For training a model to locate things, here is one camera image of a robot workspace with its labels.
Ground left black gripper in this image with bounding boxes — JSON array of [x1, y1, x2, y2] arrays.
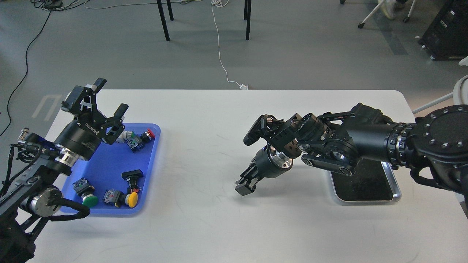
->
[[54, 78, 129, 160]]

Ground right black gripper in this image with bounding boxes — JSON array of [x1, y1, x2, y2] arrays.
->
[[235, 146, 294, 196]]

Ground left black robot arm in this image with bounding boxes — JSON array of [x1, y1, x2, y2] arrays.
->
[[0, 78, 128, 263]]

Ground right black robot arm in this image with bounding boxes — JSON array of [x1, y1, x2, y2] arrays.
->
[[235, 103, 468, 199]]

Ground blue plastic tray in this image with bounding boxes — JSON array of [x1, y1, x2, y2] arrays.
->
[[61, 123, 161, 217]]

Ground black square push button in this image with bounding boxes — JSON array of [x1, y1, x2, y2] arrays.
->
[[121, 169, 143, 194]]

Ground metal tray black mat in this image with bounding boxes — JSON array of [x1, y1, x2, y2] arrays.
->
[[331, 159, 401, 205]]

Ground black table legs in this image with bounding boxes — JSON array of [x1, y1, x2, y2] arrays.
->
[[156, 0, 253, 42]]

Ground white chair base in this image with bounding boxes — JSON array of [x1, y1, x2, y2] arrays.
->
[[358, 0, 416, 29]]

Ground grey round chair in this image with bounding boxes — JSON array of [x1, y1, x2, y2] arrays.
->
[[412, 75, 468, 114]]

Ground black equipment case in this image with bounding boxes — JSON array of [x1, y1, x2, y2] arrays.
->
[[418, 0, 468, 61]]

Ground red push button switch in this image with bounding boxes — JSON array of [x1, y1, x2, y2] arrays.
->
[[125, 128, 155, 153]]

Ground green push button switch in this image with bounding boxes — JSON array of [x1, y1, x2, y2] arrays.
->
[[72, 178, 98, 208]]

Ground yellow push button switch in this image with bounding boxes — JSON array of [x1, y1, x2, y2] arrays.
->
[[102, 189, 139, 208]]

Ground black cable on floor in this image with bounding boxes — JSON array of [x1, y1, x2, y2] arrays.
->
[[0, 0, 84, 138]]

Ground white cable on floor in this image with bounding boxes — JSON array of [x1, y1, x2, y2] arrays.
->
[[211, 0, 249, 90]]

